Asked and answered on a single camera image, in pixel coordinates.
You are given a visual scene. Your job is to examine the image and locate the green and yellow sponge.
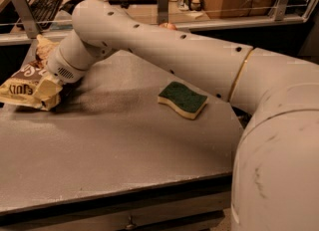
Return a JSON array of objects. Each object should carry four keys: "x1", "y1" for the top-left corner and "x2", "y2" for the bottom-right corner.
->
[{"x1": 158, "y1": 82, "x2": 208, "y2": 119}]

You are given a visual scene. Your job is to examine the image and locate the black headphones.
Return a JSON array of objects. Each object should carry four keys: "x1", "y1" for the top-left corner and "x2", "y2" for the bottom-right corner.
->
[{"x1": 60, "y1": 0, "x2": 85, "y2": 14}]

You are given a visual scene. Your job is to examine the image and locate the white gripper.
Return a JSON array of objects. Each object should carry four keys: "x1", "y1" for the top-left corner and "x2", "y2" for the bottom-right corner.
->
[{"x1": 46, "y1": 31, "x2": 114, "y2": 84}]

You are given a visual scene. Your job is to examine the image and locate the metal bracket left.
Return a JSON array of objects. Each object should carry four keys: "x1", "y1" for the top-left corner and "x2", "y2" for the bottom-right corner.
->
[{"x1": 10, "y1": 0, "x2": 40, "y2": 39}]

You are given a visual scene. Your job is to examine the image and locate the black keyboard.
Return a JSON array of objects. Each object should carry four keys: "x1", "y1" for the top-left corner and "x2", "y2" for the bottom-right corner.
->
[{"x1": 28, "y1": 0, "x2": 63, "y2": 30}]

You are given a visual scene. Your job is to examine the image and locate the grey drawer with handle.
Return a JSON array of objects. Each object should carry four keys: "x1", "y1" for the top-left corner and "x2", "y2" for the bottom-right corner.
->
[{"x1": 0, "y1": 190, "x2": 230, "y2": 231}]

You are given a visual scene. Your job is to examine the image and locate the metal bracket middle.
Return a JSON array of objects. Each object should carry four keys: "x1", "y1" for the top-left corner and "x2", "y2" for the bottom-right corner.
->
[{"x1": 157, "y1": 0, "x2": 168, "y2": 24}]

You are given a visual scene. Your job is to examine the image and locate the small round jar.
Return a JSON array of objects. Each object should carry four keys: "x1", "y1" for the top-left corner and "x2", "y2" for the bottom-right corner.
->
[{"x1": 189, "y1": 0, "x2": 201, "y2": 11}]

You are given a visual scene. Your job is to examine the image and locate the brown and yellow chip bag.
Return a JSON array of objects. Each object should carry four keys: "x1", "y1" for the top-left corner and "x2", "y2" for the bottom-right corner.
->
[{"x1": 0, "y1": 35, "x2": 63, "y2": 111}]

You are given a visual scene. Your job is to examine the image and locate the red apple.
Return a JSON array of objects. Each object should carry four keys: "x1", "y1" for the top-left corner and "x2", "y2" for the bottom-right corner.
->
[{"x1": 159, "y1": 23, "x2": 177, "y2": 31}]

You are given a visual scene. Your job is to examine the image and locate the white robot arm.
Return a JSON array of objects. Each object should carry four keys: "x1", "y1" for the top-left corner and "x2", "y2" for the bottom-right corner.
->
[{"x1": 47, "y1": 0, "x2": 319, "y2": 231}]

